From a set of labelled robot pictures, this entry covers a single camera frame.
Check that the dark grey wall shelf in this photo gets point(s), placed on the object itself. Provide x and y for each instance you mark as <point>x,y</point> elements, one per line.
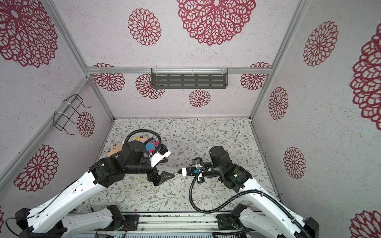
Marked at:
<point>189,79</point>

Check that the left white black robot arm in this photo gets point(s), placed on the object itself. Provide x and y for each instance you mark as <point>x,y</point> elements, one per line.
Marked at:
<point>53,219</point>

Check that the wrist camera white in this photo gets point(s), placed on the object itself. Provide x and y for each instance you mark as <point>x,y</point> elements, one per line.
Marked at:
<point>161,154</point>
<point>190,171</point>

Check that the yellow head pink plush doll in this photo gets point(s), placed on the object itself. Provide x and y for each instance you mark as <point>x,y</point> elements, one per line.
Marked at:
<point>149,142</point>

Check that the black wire wall rack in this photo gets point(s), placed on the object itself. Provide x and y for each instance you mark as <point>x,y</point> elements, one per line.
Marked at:
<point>64,116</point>

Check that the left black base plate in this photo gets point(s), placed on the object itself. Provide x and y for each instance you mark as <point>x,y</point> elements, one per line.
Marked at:
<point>124,223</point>

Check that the beige striped plush doll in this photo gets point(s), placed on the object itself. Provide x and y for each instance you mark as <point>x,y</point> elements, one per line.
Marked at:
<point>115,150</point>

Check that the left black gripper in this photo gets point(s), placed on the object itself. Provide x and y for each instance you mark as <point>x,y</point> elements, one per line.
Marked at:
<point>158,180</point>

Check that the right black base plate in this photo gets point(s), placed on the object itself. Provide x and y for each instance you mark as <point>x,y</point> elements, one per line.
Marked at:
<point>228,222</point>

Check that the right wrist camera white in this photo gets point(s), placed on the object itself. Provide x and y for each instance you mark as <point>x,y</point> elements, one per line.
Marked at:
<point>190,171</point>

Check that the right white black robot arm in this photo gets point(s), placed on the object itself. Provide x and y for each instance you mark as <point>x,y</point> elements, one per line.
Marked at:
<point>277,221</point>

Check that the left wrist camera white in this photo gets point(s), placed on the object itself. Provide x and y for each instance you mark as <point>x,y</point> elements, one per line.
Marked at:
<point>161,154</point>

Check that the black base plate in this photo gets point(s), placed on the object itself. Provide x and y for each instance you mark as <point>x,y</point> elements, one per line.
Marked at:
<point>228,222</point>
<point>124,223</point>

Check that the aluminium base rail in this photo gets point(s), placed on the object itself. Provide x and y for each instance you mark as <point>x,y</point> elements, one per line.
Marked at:
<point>171,225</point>

